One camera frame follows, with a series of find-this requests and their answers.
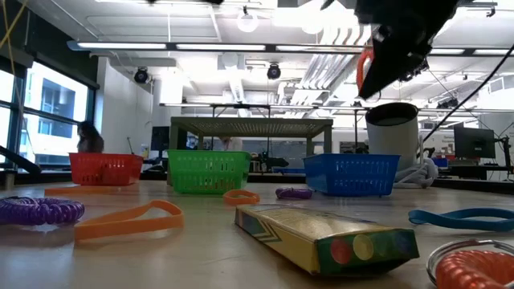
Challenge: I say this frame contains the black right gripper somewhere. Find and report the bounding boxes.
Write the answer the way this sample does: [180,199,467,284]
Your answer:
[355,0,459,100]

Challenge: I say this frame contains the blue rubber band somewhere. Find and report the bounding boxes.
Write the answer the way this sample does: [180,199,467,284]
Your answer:
[408,207,514,233]

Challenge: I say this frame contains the purple coil wristband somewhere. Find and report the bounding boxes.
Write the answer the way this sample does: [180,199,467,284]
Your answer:
[0,196,86,226]
[275,187,314,201]

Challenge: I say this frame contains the yellow crayon box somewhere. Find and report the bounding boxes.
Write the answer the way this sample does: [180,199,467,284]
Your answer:
[234,203,421,278]

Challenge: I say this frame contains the green plastic basket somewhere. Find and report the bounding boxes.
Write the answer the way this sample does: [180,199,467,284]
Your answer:
[166,149,253,196]

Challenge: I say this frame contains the red coil wristband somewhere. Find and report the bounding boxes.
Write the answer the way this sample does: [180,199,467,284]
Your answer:
[425,238,514,289]

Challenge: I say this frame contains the white ceiling pipes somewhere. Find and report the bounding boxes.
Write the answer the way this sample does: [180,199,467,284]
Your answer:
[299,15,377,106]

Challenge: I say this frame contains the black ceiling lamp cluster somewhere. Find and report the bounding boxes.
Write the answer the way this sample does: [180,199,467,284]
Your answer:
[436,98,461,110]

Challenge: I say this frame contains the white cylinder with black top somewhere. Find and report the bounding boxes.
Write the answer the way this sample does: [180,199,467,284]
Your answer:
[364,101,421,172]

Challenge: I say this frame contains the black computer monitor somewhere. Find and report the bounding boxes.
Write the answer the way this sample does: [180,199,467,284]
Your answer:
[453,126,497,160]

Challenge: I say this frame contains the blue plastic basket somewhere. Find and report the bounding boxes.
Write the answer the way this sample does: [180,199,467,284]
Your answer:
[302,153,402,197]

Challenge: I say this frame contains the black background machine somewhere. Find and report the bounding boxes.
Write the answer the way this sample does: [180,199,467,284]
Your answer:
[252,151,290,173]

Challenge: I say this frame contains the long linear ceiling light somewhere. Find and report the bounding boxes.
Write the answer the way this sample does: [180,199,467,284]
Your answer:
[67,39,514,57]

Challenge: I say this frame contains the person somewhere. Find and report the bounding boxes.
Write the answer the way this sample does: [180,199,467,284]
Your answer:
[75,120,105,154]
[218,136,244,153]

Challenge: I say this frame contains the dark monitor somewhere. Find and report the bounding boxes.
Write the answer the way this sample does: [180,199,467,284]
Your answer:
[150,126,172,153]

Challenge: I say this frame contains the red plastic basket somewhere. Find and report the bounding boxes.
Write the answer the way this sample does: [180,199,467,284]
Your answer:
[67,152,145,187]

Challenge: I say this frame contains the black slanted bar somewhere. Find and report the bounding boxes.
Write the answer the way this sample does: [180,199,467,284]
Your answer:
[0,144,43,174]

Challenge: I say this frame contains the long black cable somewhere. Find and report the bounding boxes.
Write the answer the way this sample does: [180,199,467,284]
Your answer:
[421,42,514,148]

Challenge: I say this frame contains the white ring pendant light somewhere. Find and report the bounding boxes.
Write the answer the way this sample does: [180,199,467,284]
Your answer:
[235,4,260,34]

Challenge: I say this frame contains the black background rig frame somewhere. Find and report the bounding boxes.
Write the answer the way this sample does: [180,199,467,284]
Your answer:
[159,102,373,156]

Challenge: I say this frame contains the large window dark frame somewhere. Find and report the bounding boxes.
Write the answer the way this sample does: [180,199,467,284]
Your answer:
[0,59,98,166]

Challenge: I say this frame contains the thin yellow cord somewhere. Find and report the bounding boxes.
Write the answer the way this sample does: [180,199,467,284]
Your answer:
[0,0,29,81]

